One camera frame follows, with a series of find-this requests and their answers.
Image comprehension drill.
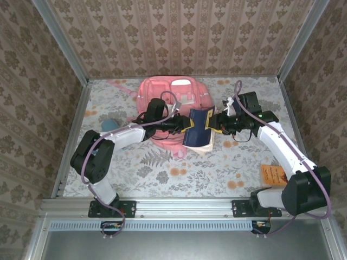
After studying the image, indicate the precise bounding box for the thick navy book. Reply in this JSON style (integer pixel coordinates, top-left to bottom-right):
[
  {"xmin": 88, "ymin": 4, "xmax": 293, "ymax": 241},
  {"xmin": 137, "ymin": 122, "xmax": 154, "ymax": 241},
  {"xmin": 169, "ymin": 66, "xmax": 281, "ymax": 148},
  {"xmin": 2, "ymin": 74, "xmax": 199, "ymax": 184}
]
[{"xmin": 182, "ymin": 107, "xmax": 216, "ymax": 157}]

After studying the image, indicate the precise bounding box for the pink school backpack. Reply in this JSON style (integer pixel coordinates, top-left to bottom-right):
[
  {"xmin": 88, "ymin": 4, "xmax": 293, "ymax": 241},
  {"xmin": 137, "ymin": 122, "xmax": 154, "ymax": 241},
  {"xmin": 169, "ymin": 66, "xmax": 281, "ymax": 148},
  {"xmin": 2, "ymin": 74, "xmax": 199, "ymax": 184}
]
[{"xmin": 107, "ymin": 76, "xmax": 215, "ymax": 159}]

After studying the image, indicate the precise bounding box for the light blue pencil pouch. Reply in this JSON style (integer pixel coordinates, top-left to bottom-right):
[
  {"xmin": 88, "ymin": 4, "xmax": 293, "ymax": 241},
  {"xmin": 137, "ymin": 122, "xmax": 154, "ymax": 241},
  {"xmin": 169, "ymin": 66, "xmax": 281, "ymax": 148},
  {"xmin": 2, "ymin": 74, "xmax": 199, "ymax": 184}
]
[{"xmin": 101, "ymin": 118, "xmax": 119, "ymax": 132}]

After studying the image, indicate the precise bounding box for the orange card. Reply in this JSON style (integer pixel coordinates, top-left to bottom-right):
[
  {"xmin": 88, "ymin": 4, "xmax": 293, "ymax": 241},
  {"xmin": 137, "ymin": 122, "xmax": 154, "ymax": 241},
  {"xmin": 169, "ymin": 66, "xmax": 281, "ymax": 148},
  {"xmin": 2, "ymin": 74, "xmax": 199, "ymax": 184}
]
[{"xmin": 260, "ymin": 164, "xmax": 287, "ymax": 189}]

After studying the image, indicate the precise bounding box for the floral tablecloth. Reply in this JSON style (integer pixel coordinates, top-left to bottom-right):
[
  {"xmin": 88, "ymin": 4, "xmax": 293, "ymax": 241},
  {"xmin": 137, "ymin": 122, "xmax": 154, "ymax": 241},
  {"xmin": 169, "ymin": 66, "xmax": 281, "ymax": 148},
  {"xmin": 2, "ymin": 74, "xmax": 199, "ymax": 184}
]
[{"xmin": 63, "ymin": 77, "xmax": 315, "ymax": 198}]

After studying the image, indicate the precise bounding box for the grey metal panel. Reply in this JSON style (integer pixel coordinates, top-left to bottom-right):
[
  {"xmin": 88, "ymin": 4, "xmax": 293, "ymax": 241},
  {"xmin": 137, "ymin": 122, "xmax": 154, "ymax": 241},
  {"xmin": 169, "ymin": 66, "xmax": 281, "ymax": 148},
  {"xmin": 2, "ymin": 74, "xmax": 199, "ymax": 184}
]
[{"xmin": 27, "ymin": 218, "xmax": 347, "ymax": 260}]

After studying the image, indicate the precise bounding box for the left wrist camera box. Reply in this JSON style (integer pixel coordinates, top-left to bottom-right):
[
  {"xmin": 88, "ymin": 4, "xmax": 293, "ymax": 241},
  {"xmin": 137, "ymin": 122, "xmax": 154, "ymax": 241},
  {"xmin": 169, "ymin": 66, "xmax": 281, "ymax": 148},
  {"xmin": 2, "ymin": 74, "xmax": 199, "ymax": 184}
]
[{"xmin": 166, "ymin": 101, "xmax": 183, "ymax": 116}]

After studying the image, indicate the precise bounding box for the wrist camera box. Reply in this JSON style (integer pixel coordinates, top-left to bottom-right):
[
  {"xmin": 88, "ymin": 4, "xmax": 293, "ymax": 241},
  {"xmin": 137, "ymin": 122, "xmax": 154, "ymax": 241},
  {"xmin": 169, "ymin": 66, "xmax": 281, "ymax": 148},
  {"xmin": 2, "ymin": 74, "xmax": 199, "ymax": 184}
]
[
  {"xmin": 222, "ymin": 96, "xmax": 237, "ymax": 116},
  {"xmin": 166, "ymin": 101, "xmax": 183, "ymax": 116}
]

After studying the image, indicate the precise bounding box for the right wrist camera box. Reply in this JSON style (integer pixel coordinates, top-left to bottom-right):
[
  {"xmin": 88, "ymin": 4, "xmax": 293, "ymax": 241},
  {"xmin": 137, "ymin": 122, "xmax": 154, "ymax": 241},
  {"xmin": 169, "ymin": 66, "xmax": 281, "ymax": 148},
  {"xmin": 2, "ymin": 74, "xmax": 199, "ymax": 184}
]
[{"xmin": 222, "ymin": 96, "xmax": 237, "ymax": 116}]

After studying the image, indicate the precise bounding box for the aluminium side rail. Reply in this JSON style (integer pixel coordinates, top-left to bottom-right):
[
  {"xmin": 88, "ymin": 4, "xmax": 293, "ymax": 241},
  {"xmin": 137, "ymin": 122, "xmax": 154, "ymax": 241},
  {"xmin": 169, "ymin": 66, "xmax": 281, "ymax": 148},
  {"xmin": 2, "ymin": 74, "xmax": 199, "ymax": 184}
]
[
  {"xmin": 278, "ymin": 80, "xmax": 321, "ymax": 197},
  {"xmin": 50, "ymin": 80, "xmax": 93, "ymax": 198}
]

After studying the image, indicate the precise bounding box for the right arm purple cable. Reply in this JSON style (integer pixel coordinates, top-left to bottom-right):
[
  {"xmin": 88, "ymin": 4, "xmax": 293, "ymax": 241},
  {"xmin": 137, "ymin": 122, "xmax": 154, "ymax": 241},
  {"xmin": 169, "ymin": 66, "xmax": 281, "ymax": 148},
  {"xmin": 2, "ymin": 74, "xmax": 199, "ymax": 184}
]
[{"xmin": 233, "ymin": 80, "xmax": 332, "ymax": 239}]

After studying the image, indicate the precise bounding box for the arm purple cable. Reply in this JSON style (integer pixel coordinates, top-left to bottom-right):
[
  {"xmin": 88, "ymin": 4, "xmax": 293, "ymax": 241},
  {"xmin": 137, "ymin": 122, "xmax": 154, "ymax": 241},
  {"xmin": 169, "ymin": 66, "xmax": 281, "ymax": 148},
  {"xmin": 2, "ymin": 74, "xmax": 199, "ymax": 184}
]
[
  {"xmin": 233, "ymin": 80, "xmax": 332, "ymax": 239},
  {"xmin": 81, "ymin": 91, "xmax": 183, "ymax": 241}
]

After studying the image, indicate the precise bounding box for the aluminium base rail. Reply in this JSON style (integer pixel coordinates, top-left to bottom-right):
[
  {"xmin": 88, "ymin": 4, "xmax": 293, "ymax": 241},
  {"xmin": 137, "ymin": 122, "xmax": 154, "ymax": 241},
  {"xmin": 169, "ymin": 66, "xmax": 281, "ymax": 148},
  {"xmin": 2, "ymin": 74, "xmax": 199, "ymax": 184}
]
[{"xmin": 40, "ymin": 197, "xmax": 333, "ymax": 218}]

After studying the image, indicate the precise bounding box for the aluminium frame post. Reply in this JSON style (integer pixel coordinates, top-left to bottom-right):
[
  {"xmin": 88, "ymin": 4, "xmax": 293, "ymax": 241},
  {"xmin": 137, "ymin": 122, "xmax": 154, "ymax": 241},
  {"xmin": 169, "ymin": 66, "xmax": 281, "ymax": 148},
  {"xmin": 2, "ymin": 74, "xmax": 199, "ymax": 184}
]
[
  {"xmin": 31, "ymin": 0, "xmax": 90, "ymax": 85},
  {"xmin": 278, "ymin": 0, "xmax": 330, "ymax": 82}
]

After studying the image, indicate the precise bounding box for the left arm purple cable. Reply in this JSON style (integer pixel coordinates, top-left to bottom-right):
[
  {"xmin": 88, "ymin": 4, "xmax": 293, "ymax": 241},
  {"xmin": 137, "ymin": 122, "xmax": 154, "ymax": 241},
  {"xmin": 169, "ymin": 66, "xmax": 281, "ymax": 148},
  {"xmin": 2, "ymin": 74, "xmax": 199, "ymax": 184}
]
[{"xmin": 81, "ymin": 91, "xmax": 183, "ymax": 241}]

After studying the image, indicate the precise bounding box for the grey slotted cable duct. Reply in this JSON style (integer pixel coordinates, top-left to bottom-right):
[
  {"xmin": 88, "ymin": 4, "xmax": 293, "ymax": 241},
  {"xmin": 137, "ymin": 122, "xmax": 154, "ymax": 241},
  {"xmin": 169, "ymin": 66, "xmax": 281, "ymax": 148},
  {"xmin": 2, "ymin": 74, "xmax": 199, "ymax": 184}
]
[{"xmin": 50, "ymin": 219, "xmax": 254, "ymax": 232}]

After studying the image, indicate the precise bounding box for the black connector with wires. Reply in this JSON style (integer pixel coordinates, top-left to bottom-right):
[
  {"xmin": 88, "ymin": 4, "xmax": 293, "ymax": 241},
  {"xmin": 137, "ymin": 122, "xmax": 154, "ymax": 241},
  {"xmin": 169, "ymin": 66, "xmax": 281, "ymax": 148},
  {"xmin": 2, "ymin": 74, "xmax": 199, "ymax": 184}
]
[
  {"xmin": 251, "ymin": 219, "xmax": 272, "ymax": 235},
  {"xmin": 100, "ymin": 220, "xmax": 123, "ymax": 236}
]

